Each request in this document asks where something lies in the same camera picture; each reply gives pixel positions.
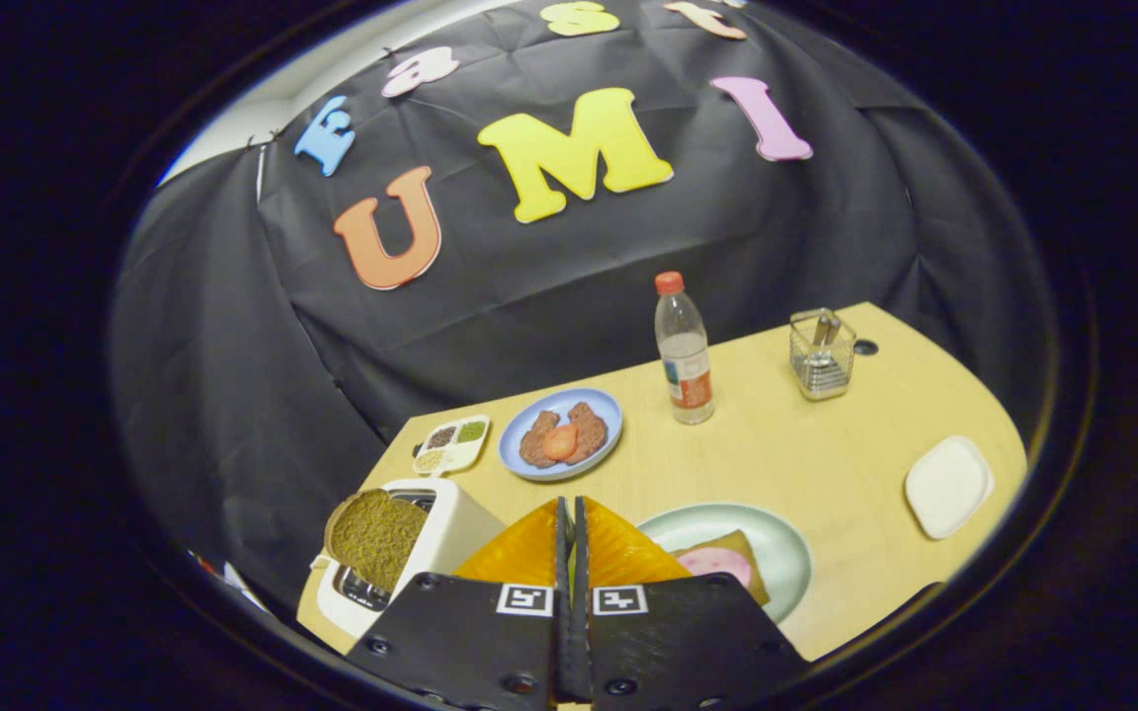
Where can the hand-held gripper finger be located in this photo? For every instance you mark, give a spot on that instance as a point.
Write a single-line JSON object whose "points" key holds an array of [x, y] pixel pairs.
{"points": [[562, 563], [582, 563]]}

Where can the brown toast bread slice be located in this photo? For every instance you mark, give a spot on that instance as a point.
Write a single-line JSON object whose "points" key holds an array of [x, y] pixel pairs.
{"points": [[376, 538]]}

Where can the white toaster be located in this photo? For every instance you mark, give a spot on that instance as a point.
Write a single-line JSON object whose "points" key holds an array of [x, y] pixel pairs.
{"points": [[450, 523]]}

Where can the red tomato slice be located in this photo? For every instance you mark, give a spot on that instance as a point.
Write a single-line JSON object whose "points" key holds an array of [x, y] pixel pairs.
{"points": [[559, 442]]}

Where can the pink ham slice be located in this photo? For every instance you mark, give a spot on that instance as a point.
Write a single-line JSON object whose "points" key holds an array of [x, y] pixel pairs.
{"points": [[717, 565]]}

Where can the white divided seasoning tray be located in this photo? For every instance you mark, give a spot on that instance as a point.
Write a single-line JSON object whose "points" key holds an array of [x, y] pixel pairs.
{"points": [[450, 446]]}

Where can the blue round plate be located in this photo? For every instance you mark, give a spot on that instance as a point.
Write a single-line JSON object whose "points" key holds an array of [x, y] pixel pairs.
{"points": [[569, 398]]}

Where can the light brown bread slice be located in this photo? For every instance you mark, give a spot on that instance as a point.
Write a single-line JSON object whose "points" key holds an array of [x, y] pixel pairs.
{"points": [[755, 583]]}

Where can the pale green round plate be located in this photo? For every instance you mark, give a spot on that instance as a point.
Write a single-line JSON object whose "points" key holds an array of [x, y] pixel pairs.
{"points": [[776, 553]]}

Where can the clear plastic water bottle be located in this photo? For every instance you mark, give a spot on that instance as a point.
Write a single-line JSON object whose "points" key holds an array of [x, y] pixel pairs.
{"points": [[685, 365]]}

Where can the white and red object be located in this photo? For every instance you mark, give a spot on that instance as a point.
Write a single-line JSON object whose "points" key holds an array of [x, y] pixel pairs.
{"points": [[233, 578]]}

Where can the metal utensil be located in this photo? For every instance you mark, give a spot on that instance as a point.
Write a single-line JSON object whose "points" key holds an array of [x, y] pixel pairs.
{"points": [[823, 329]]}

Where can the white square dish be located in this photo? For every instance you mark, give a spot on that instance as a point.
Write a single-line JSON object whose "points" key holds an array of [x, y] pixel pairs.
{"points": [[949, 486]]}

